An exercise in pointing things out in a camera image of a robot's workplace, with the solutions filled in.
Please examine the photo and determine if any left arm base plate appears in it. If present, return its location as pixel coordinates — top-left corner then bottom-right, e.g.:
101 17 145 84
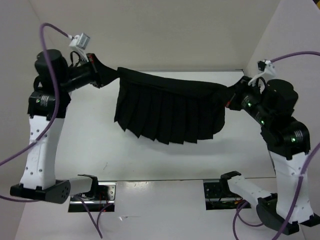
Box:
68 181 117 213

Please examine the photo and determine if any purple cable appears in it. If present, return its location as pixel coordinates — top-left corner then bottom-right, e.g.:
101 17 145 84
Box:
0 22 104 239
232 50 320 237

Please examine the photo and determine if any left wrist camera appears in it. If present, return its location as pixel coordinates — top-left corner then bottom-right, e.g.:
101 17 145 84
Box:
69 33 91 50

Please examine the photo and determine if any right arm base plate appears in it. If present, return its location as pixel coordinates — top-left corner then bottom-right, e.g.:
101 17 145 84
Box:
203 181 243 211

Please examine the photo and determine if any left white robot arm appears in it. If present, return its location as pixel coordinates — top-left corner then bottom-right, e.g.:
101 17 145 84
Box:
10 49 100 204

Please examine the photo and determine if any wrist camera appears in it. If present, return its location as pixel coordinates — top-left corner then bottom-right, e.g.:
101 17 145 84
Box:
69 33 91 50
248 59 276 86

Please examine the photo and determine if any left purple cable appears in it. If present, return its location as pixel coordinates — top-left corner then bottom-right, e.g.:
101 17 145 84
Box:
0 22 104 239

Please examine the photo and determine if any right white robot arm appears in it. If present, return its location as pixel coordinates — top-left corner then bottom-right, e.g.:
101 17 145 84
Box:
219 77 320 235

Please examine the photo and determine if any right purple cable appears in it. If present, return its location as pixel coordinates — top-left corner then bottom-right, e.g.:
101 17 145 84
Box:
232 50 320 237

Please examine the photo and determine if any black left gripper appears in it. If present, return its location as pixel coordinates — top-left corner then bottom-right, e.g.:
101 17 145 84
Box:
58 52 122 92

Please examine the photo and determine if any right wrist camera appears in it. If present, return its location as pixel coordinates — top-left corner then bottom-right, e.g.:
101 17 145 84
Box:
248 59 276 86

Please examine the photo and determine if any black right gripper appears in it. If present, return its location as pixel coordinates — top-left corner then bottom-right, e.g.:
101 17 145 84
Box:
216 73 270 122

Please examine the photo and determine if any black pleated skirt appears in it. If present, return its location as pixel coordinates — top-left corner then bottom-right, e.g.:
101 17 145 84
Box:
93 57 235 145

